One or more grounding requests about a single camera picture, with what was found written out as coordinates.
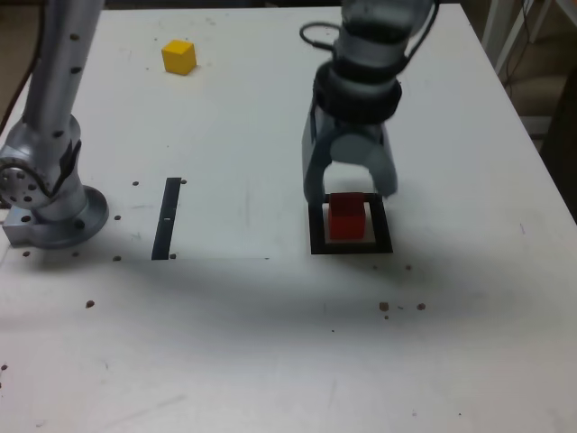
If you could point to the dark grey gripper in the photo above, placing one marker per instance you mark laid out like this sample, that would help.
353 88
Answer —
360 127

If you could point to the red cube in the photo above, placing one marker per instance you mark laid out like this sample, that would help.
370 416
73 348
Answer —
346 221

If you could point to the yellow cube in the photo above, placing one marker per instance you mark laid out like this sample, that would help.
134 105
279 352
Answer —
180 56

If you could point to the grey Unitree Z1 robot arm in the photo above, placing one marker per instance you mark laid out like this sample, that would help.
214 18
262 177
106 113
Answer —
49 113

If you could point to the black tape square outline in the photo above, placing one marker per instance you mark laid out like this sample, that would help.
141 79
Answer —
315 234

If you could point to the black tape strip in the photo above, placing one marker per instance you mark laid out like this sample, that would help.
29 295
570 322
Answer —
164 225

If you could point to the white metal frame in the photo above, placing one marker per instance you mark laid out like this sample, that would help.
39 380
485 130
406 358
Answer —
490 22

